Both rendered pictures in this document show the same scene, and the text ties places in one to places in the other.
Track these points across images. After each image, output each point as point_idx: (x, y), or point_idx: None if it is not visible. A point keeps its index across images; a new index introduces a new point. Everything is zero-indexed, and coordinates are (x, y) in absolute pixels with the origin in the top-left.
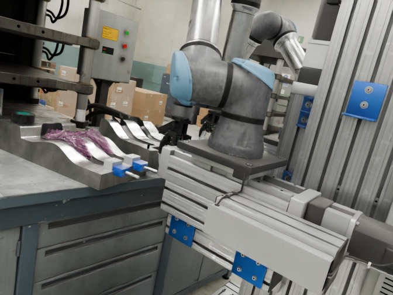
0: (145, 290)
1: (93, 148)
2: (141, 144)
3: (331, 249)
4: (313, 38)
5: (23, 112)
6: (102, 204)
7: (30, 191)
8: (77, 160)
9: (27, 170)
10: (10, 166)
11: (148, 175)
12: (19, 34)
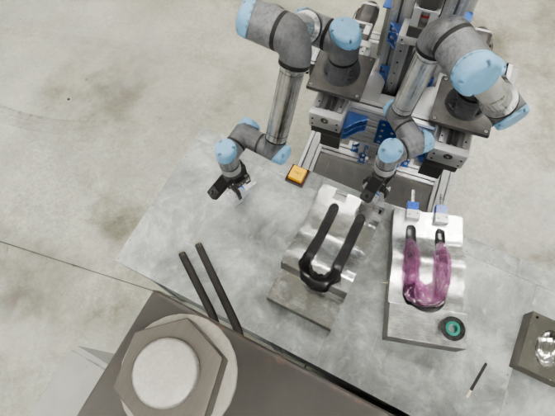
0: None
1: (427, 249)
2: (372, 223)
3: (512, 66)
4: (438, 8)
5: (448, 333)
6: None
7: (501, 253)
8: (456, 246)
9: (473, 286)
10: (479, 301)
11: (388, 211)
12: None
